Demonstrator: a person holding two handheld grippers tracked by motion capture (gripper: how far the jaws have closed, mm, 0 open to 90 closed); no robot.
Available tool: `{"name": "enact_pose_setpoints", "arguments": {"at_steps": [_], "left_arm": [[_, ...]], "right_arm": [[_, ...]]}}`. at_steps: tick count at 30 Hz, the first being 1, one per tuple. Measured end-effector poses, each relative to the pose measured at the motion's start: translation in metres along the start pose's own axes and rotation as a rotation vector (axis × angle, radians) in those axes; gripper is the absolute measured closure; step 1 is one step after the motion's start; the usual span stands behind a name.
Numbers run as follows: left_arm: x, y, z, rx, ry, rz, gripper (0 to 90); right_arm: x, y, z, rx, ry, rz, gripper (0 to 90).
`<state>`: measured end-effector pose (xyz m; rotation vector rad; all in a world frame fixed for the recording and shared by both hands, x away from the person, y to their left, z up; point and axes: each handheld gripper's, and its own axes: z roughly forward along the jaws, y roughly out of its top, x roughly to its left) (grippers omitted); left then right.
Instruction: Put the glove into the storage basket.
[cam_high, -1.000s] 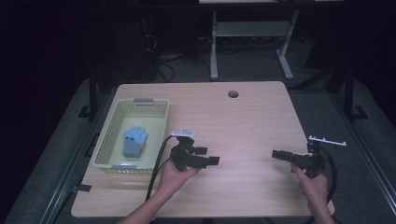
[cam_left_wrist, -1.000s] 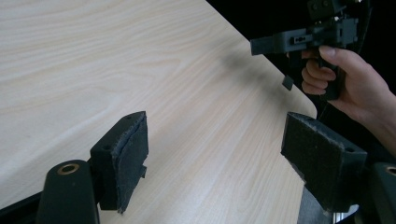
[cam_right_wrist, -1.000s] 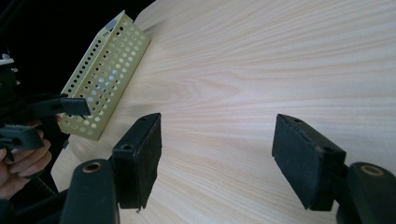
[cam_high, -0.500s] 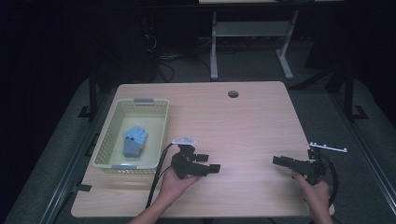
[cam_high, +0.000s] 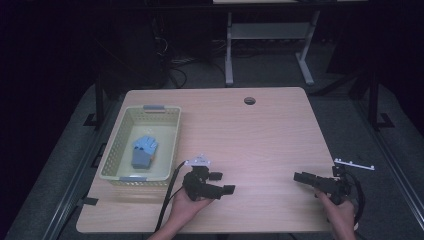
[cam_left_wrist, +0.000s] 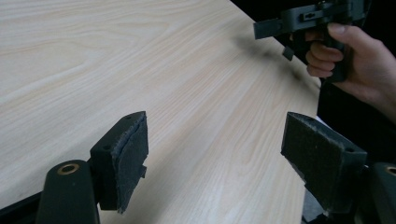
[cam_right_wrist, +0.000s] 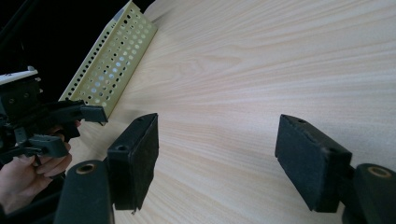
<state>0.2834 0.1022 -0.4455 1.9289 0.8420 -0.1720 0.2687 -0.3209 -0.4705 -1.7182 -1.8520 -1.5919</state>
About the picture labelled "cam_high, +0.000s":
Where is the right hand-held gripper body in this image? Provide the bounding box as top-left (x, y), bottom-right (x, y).
top-left (313, 157), bottom-right (376, 206)

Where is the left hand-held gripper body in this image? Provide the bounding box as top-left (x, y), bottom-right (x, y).
top-left (182, 153), bottom-right (225, 202)

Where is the pale yellow plastic basket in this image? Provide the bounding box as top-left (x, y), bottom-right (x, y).
top-left (98, 104), bottom-right (182, 187)

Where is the person's right hand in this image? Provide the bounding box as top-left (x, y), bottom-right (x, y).
top-left (314, 189), bottom-right (358, 232)

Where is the person's left hand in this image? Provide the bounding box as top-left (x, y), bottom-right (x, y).
top-left (165, 187), bottom-right (215, 232)

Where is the black metal stand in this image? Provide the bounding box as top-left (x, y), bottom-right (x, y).
top-left (367, 70), bottom-right (396, 132)
top-left (83, 73), bottom-right (107, 128)

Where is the black tape strip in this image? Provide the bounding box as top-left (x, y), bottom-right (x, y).
top-left (76, 196), bottom-right (100, 207)

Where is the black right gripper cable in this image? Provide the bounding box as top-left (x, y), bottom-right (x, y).
top-left (344, 171), bottom-right (367, 226)

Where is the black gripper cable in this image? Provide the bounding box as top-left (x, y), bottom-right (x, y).
top-left (153, 160), bottom-right (188, 233)
top-left (344, 171), bottom-right (367, 226)

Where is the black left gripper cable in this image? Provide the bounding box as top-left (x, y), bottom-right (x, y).
top-left (153, 160), bottom-right (188, 233)

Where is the aluminium floor rail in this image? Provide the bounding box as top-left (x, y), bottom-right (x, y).
top-left (41, 98), bottom-right (123, 240)
top-left (352, 98), bottom-right (424, 231)

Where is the bundle of floor cables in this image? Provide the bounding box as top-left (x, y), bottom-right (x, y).
top-left (151, 34), bottom-right (228, 89)

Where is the white metal desk frame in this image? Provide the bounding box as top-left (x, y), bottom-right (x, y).
top-left (224, 9), bottom-right (322, 87)

